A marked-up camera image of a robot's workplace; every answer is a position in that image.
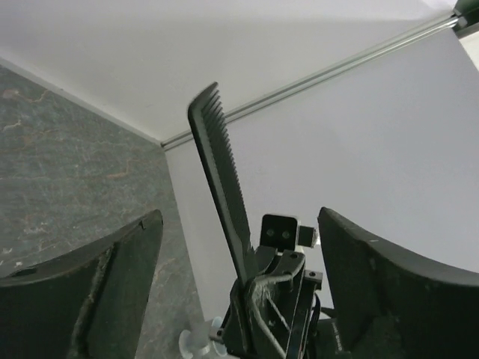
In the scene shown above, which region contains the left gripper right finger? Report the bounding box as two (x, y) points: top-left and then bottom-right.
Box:
(318, 207), (478, 358)

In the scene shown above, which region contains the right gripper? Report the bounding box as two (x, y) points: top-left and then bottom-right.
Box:
(220, 246), (322, 358)

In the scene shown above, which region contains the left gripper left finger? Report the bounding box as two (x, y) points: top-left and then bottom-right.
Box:
(1, 209), (163, 358)

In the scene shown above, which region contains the black comb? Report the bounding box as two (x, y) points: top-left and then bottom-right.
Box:
(187, 82), (257, 286)

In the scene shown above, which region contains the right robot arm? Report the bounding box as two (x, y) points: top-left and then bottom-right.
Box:
(210, 246), (343, 358)

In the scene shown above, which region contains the clear plastic cup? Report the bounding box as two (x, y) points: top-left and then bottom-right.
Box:
(178, 316), (228, 359)

